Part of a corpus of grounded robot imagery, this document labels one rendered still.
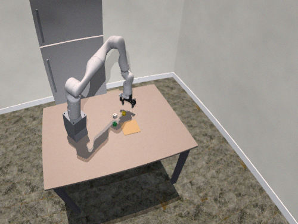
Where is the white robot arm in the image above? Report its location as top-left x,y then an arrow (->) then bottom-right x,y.
64,36 -> 134,120

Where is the orange flat mat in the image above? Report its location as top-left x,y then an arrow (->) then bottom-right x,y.
120,120 -> 141,135

